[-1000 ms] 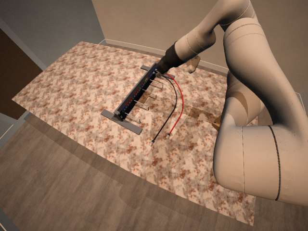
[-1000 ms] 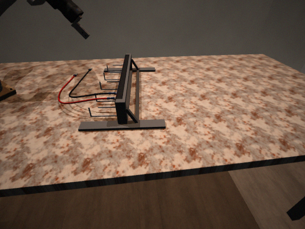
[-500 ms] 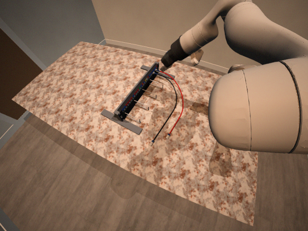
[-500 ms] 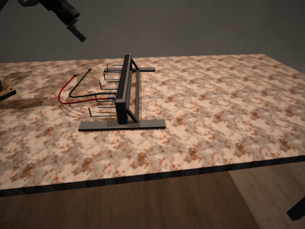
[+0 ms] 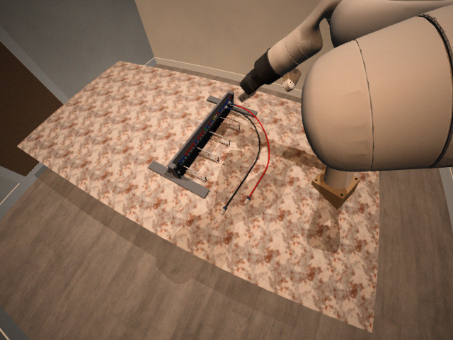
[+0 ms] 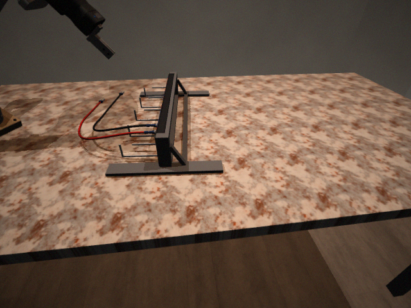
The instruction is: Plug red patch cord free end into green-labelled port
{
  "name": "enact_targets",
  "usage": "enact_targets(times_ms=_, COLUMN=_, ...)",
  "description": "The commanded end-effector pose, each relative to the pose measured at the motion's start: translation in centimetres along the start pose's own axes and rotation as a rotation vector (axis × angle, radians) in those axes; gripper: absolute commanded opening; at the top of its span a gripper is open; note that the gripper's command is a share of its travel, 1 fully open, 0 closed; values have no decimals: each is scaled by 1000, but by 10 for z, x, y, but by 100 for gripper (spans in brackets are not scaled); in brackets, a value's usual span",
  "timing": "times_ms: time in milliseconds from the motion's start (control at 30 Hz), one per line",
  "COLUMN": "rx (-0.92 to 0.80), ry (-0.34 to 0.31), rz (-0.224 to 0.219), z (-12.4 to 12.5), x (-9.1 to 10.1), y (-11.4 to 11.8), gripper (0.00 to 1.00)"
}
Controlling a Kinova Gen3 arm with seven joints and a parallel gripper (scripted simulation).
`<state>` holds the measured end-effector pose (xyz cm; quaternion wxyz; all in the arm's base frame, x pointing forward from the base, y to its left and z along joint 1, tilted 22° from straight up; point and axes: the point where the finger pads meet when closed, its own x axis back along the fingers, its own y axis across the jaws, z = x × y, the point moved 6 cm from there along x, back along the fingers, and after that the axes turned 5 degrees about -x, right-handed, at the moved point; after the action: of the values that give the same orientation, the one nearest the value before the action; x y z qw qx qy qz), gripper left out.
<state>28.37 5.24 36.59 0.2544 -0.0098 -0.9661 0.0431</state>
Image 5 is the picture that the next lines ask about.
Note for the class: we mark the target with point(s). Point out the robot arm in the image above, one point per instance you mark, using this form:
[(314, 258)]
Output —
[(382, 99)]

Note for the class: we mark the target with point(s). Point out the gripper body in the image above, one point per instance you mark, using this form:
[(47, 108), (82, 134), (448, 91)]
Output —
[(271, 66)]

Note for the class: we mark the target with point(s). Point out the dark grey metal rack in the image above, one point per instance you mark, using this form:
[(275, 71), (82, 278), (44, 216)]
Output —
[(187, 154)]

